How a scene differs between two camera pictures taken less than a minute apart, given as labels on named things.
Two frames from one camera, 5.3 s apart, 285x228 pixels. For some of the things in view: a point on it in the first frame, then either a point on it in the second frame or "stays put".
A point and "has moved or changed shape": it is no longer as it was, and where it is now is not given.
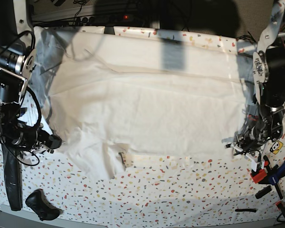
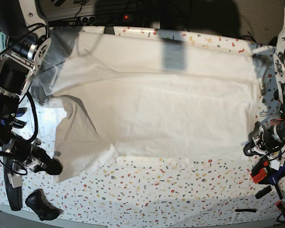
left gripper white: x=34 y=140 to x=15 y=175
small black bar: x=262 y=192 stays put
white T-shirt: x=120 y=94 has moved or changed shape
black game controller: x=37 y=201 stays put
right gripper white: x=250 y=143 to x=269 y=140
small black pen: x=246 y=210 stays put
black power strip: x=105 y=19 stays put
